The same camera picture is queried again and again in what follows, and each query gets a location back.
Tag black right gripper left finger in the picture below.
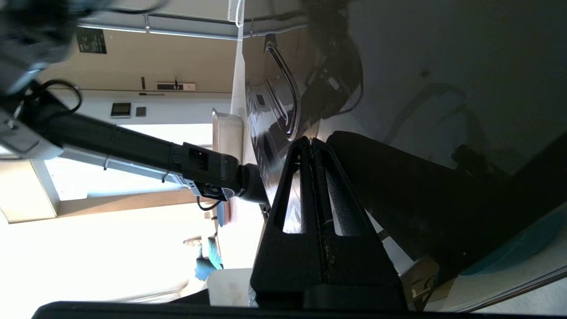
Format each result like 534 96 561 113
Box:
250 136 327 308

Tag dark grey rice cooker body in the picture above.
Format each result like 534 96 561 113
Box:
326 131 567 313

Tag dark wall sign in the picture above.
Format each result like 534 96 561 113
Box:
75 27 108 54

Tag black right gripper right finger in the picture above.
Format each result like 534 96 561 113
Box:
310 138 408 311

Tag white wall cable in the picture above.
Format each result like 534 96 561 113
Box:
228 0 245 28

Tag grey flat panel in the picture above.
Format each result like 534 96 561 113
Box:
212 108 244 165

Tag dark grey rice cooker lid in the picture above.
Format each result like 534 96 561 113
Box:
241 0 567 178

